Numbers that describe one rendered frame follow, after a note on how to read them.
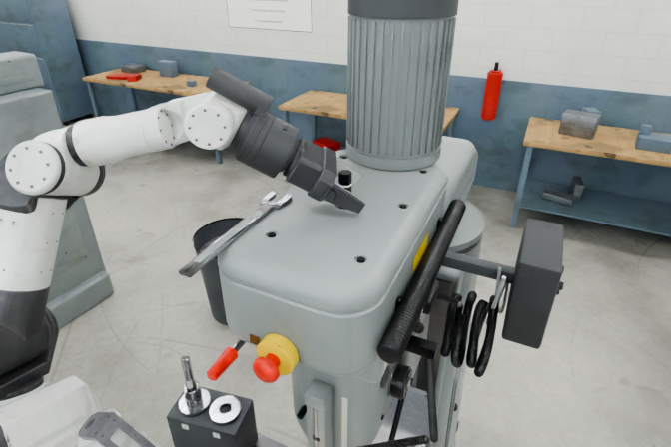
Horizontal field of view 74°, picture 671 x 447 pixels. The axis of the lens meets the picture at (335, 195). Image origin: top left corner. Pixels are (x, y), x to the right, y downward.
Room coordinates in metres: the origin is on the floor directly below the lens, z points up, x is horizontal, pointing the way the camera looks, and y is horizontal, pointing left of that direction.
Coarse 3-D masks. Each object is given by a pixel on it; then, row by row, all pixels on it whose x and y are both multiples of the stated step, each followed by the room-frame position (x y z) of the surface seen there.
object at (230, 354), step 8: (240, 344) 0.52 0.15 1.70; (224, 352) 0.50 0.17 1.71; (232, 352) 0.50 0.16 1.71; (216, 360) 0.48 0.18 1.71; (224, 360) 0.48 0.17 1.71; (232, 360) 0.49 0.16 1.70; (216, 368) 0.47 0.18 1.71; (224, 368) 0.47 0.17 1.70; (208, 376) 0.46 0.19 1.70; (216, 376) 0.46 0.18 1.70
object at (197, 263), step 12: (264, 204) 0.64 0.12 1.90; (276, 204) 0.64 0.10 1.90; (252, 216) 0.60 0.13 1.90; (264, 216) 0.61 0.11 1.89; (240, 228) 0.56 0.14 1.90; (216, 240) 0.53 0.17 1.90; (228, 240) 0.53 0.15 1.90; (204, 252) 0.50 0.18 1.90; (216, 252) 0.50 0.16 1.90; (192, 264) 0.47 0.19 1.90; (204, 264) 0.48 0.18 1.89
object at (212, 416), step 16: (208, 400) 0.87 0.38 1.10; (224, 400) 0.87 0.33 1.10; (240, 400) 0.88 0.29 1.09; (176, 416) 0.83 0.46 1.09; (192, 416) 0.83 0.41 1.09; (208, 416) 0.83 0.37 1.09; (224, 416) 0.82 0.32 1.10; (240, 416) 0.83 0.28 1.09; (176, 432) 0.82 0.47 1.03; (192, 432) 0.81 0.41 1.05; (208, 432) 0.79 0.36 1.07; (224, 432) 0.78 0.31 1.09; (240, 432) 0.80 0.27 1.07; (256, 432) 0.88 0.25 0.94
